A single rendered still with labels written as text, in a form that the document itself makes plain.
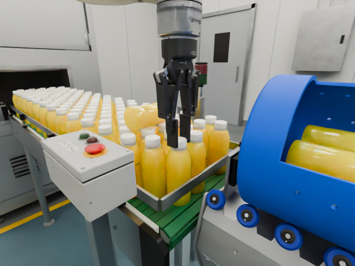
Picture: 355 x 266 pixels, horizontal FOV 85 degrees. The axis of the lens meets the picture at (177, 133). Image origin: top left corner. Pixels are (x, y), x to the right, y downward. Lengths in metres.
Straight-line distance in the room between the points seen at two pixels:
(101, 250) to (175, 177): 0.25
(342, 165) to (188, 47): 0.32
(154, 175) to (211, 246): 0.21
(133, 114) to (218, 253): 0.39
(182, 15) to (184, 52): 0.06
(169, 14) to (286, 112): 0.26
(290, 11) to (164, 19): 3.63
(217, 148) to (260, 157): 0.31
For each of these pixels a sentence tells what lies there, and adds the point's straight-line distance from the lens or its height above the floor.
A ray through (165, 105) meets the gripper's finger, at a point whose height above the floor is 1.17.
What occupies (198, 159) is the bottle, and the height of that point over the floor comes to 1.01.
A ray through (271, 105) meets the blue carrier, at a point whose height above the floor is 1.19.
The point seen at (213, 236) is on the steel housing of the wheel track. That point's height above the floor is 0.88.
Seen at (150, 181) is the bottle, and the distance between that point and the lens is 0.52.
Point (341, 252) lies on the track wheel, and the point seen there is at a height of 0.98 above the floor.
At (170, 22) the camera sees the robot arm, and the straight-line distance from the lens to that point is 0.41.
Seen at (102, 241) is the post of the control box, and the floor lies 0.86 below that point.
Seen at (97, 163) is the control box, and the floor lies 1.10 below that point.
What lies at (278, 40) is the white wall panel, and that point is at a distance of 3.96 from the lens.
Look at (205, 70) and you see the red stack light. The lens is 0.94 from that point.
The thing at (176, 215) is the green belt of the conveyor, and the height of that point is 0.90.
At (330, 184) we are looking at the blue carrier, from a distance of 0.33.
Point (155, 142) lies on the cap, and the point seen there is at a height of 1.07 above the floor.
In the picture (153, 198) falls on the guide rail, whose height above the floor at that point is 0.98.
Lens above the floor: 1.25
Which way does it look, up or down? 20 degrees down
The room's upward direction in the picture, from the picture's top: straight up
